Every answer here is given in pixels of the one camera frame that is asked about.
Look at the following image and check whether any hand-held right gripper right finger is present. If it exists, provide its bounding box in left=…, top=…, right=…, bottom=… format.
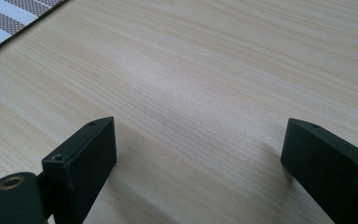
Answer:
left=280, top=117, right=358, bottom=224

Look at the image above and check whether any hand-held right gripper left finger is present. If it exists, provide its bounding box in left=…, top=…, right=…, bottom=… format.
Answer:
left=41, top=116, right=117, bottom=224

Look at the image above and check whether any grey white striped placemat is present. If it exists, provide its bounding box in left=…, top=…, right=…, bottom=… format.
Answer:
left=0, top=0, right=70, bottom=58

